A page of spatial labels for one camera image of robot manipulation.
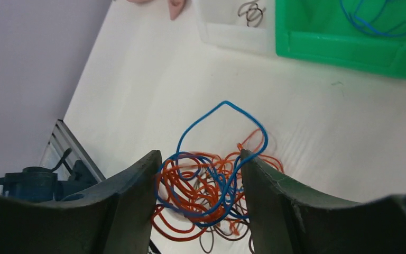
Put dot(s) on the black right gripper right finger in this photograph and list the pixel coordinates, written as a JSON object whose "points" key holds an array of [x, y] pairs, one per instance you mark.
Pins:
{"points": [[287, 216]]}

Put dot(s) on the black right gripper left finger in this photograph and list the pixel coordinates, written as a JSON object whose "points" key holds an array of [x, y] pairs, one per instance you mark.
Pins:
{"points": [[113, 216]]}

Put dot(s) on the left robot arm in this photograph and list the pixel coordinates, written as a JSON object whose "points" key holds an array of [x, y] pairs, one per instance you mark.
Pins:
{"points": [[38, 184]]}

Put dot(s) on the clear plastic bin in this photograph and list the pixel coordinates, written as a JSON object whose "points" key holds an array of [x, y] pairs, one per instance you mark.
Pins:
{"points": [[240, 25]]}

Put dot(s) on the green plastic bin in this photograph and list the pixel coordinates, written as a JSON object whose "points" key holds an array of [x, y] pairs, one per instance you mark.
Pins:
{"points": [[368, 36]]}

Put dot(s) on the pink cloth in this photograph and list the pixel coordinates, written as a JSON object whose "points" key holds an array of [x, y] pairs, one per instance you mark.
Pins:
{"points": [[175, 6]]}

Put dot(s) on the aluminium frame rail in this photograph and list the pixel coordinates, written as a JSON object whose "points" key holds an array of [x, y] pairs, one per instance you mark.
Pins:
{"points": [[60, 140]]}

